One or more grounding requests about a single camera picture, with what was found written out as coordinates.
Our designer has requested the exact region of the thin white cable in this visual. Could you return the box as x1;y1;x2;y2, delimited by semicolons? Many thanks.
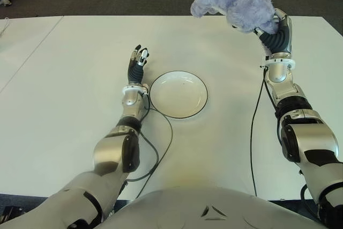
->
0;17;10;39

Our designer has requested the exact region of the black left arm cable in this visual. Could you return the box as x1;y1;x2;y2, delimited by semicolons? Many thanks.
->
125;91;174;200

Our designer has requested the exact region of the purple plush doll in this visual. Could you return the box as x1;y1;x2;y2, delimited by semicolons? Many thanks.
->
190;0;278;58

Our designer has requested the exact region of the white plate with black rim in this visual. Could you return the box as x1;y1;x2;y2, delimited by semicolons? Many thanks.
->
149;71;208;119

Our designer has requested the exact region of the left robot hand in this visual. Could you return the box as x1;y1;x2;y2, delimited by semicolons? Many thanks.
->
127;44;150;87

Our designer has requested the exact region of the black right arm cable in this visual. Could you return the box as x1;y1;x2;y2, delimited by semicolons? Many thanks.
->
249;65;269;197

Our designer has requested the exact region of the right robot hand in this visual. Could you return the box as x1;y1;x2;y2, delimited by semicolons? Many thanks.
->
253;8;293;56

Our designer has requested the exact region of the grey robot torso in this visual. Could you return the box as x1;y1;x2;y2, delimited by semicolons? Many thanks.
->
96;185;334;229

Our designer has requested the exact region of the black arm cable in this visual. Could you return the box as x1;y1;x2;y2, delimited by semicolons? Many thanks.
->
125;91;174;200
249;65;269;197

